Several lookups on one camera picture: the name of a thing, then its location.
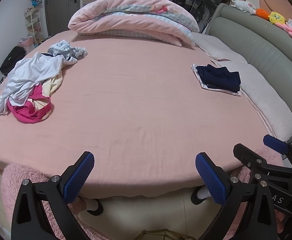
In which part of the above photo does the grey printed garment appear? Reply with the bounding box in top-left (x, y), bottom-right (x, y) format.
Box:
top-left (47, 40), bottom-right (78, 60)

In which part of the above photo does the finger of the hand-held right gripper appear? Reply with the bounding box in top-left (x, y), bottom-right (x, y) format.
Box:
top-left (233, 144), bottom-right (292, 178)
top-left (263, 134), bottom-right (292, 168)

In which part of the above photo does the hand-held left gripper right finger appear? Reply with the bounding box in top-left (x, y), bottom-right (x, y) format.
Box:
top-left (195, 152), bottom-right (280, 240)

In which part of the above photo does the pink and cream garment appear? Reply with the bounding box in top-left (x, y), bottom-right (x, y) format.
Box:
top-left (7, 71), bottom-right (64, 124)

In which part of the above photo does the person's right foot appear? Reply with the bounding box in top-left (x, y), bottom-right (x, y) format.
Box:
top-left (191, 186), bottom-right (211, 205)

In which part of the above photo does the pink folded quilt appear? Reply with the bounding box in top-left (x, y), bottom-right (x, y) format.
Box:
top-left (68, 0), bottom-right (200, 47)

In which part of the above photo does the pale pink pillow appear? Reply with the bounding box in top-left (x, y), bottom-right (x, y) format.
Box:
top-left (192, 32), bottom-right (247, 64)
top-left (232, 62), bottom-right (292, 142)

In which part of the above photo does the person's left foot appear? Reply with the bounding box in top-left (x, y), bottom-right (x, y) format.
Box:
top-left (71, 196), bottom-right (104, 216)

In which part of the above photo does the white rabbit plush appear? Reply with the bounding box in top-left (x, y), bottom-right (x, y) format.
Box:
top-left (229, 0), bottom-right (257, 14)

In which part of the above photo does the pink fluffy rug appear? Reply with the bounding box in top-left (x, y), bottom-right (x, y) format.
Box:
top-left (0, 144), bottom-right (290, 240)

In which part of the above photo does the small patterned garment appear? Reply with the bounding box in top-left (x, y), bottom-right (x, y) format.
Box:
top-left (72, 46), bottom-right (88, 60)

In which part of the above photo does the yellow plush toy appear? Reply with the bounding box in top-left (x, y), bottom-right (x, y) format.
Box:
top-left (268, 11), bottom-right (287, 25)

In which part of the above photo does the white t-shirt navy trim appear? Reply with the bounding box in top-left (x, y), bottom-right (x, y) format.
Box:
top-left (0, 52), bottom-right (78, 119)

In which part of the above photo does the pink plush toy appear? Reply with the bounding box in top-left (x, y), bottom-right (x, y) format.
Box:
top-left (276, 19), bottom-right (292, 40)

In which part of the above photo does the black bag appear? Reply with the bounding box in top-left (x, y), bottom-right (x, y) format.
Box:
top-left (0, 46), bottom-right (27, 77)

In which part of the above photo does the grey door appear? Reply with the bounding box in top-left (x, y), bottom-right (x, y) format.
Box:
top-left (45, 0), bottom-right (84, 37)

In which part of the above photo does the white shelf rack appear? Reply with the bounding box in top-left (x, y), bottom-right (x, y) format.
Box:
top-left (24, 7), bottom-right (45, 47)

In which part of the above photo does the person's foot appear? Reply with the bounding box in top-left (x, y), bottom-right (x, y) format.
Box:
top-left (71, 196), bottom-right (104, 216)
top-left (191, 186), bottom-right (211, 205)

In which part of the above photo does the pink bed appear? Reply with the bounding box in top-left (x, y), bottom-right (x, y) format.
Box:
top-left (0, 29), bottom-right (292, 203)

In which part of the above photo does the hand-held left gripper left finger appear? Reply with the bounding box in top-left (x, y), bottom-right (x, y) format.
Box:
top-left (11, 151), bottom-right (95, 240)

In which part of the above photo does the grey-green padded headboard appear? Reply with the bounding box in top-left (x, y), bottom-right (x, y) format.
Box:
top-left (205, 2), bottom-right (292, 143)

